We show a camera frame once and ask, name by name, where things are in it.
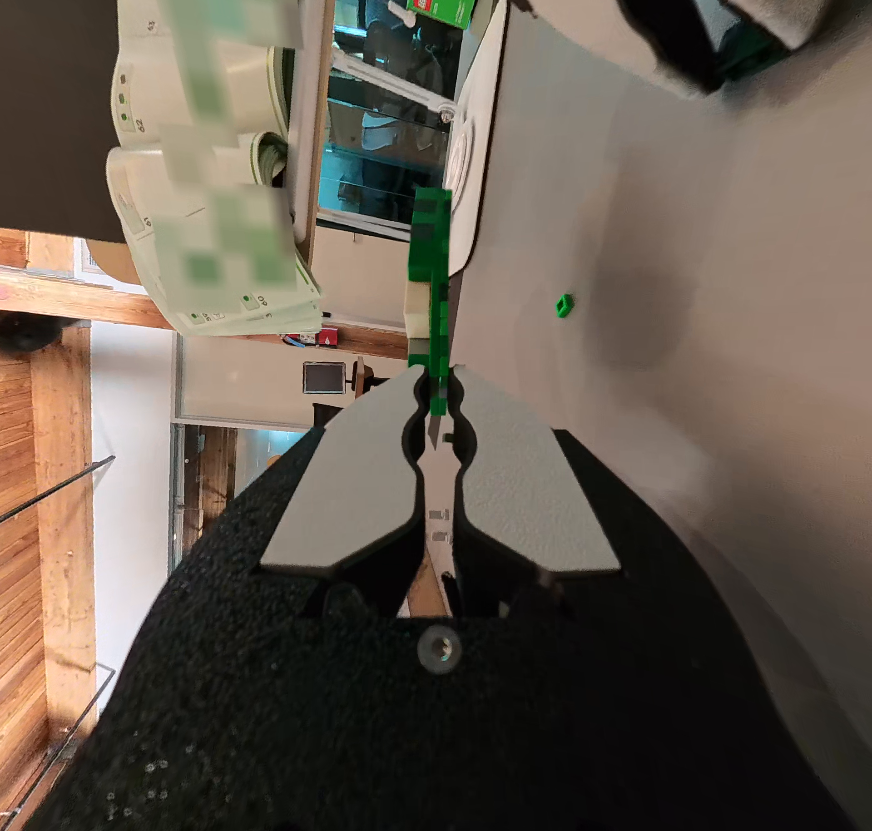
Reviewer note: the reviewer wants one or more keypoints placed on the red wall box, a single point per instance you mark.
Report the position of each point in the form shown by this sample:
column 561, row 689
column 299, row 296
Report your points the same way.
column 328, row 337

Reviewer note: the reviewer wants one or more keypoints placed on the small green brick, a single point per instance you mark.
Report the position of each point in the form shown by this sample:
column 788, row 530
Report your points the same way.
column 564, row 305

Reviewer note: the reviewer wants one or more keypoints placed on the green toy brick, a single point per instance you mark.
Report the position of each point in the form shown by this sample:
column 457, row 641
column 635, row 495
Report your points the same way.
column 749, row 54

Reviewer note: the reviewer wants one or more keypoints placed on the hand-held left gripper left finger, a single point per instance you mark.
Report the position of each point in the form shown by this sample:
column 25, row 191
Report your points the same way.
column 347, row 483

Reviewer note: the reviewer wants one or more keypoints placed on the white book stand base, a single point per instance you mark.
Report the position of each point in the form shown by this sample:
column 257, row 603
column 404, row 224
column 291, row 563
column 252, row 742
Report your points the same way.
column 477, row 129

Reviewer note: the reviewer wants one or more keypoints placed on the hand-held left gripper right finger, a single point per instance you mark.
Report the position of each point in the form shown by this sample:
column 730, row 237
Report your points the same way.
column 531, row 497

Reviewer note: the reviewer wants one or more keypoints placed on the open instruction booklet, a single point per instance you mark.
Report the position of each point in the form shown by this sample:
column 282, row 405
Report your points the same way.
column 225, row 75

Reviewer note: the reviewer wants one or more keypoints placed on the green toy brick assembly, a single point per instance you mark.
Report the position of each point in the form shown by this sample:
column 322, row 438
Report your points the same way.
column 432, row 279

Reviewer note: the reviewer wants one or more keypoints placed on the white wall board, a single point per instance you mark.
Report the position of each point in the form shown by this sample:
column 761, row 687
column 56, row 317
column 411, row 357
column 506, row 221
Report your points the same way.
column 259, row 395

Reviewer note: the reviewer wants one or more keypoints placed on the grey desk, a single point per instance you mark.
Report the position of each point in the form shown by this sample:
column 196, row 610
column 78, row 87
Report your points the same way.
column 681, row 231

